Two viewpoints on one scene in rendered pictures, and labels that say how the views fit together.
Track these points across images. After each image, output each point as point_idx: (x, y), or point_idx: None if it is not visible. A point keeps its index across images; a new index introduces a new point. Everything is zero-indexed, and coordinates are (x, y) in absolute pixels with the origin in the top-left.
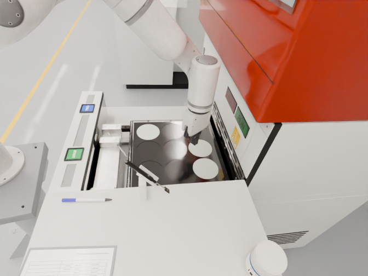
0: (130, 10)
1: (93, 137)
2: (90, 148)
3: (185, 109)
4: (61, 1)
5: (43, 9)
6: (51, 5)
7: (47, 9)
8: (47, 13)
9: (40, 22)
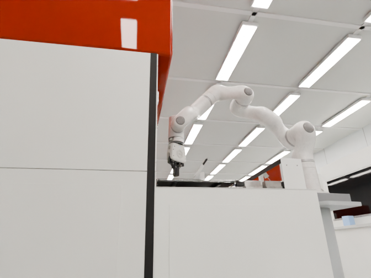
0: None
1: (250, 177)
2: (246, 180)
3: (184, 146)
4: (238, 100)
5: (230, 108)
6: (233, 105)
7: (232, 107)
8: (233, 108)
9: (232, 111)
